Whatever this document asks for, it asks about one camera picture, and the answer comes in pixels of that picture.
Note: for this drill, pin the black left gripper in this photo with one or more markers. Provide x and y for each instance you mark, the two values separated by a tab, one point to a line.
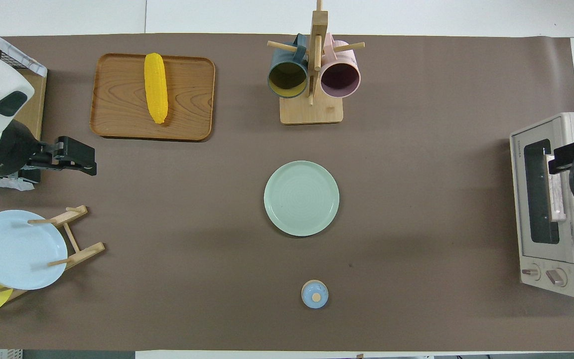
80	154

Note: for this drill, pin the toaster oven glass door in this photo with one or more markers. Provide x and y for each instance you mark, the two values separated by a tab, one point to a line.
533	199

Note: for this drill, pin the yellow corn cob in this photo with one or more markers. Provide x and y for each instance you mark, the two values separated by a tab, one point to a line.
156	89

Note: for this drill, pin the pale green plate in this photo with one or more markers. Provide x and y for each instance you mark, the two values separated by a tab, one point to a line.
301	198

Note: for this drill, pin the wooden plate rack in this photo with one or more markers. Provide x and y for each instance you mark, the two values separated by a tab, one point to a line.
85	253

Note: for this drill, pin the white checked cloth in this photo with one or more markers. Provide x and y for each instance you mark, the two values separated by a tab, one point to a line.
23	59

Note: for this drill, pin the light blue plate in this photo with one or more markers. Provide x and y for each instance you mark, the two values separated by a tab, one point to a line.
13	249

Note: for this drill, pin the wooden serving tray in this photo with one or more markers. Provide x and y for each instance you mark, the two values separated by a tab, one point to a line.
187	99

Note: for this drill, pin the brown table mat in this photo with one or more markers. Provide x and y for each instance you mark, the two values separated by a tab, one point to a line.
416	224

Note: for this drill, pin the dark blue mug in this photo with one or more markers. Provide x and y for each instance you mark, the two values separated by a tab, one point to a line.
287	80

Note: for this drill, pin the wooden mug tree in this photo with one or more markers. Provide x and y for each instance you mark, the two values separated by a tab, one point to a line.
312	112

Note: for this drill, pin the pink mug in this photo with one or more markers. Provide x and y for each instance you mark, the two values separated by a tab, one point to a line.
339	80

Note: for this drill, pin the blue lid with cork knob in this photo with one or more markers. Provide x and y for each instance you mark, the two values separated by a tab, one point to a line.
314	295

